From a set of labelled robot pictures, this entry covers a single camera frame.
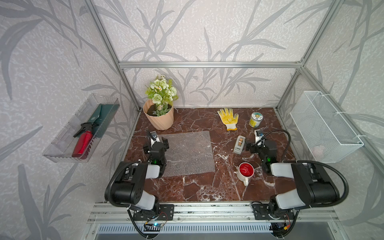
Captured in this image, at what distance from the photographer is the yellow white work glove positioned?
1104 mm

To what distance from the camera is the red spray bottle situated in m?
0.56

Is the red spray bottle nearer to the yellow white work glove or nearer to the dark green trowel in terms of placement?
the dark green trowel
